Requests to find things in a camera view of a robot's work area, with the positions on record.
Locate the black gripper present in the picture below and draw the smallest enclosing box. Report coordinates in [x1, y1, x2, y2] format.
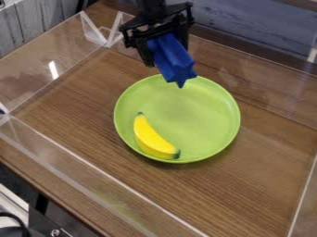
[119, 0, 194, 68]

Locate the blue plastic block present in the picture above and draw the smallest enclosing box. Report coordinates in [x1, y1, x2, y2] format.
[147, 33, 197, 88]

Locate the green plate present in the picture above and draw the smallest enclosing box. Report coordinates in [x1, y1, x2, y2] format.
[113, 74, 242, 164]

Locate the yellow toy banana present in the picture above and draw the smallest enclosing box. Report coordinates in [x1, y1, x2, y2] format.
[134, 112, 181, 160]

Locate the black device with screw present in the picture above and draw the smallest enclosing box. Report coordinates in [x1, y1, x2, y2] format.
[28, 212, 79, 237]

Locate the clear acrylic corner bracket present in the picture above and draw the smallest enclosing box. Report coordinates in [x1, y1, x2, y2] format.
[79, 11, 123, 48]

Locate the clear acrylic enclosure wall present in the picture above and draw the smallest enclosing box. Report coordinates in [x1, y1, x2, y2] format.
[0, 6, 317, 237]

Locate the black cable lower left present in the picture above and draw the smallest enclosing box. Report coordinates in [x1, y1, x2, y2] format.
[0, 211, 30, 237]

